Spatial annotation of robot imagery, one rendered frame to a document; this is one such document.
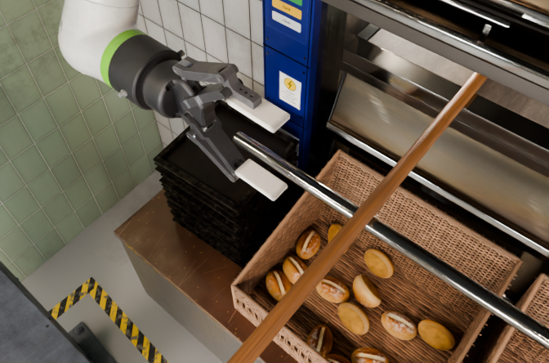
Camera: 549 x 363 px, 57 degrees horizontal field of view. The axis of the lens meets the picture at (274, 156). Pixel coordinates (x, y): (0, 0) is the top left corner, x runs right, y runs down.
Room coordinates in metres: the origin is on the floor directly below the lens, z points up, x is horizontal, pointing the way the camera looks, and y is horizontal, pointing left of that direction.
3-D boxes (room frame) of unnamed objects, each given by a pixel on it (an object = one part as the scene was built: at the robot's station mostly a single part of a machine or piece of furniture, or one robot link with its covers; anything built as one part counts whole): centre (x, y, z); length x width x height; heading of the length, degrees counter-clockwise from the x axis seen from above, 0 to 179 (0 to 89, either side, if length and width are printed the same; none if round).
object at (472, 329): (0.56, -0.25, 0.72); 0.56 x 0.49 x 0.28; 50
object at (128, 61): (0.53, 0.17, 1.48); 0.12 x 0.06 x 0.09; 140
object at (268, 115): (0.40, 0.02, 1.55); 0.07 x 0.03 x 0.01; 50
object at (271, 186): (0.40, 0.02, 1.42); 0.07 x 0.03 x 0.01; 50
